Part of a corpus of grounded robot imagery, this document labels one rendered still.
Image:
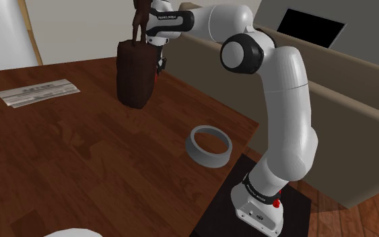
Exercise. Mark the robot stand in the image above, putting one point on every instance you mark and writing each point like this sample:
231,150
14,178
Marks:
218,213

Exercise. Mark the folded newspaper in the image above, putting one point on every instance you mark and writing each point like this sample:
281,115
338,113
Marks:
38,93

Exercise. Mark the light wooden door frame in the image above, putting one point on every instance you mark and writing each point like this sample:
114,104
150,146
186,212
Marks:
31,36

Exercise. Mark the white rounded object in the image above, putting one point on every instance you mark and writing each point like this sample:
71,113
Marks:
72,233

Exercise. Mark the black wall screen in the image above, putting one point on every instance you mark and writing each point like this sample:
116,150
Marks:
310,28

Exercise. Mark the beige sofa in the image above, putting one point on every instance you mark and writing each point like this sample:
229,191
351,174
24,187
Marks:
350,131

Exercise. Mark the brown wooden table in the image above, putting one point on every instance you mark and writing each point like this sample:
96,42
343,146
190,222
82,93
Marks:
87,157

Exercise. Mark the dark brown figure statue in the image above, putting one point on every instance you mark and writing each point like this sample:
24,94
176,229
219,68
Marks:
133,75

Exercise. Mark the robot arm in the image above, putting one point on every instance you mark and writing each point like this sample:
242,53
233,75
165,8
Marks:
284,108

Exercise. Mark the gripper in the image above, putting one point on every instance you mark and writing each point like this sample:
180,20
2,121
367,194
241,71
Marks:
160,62

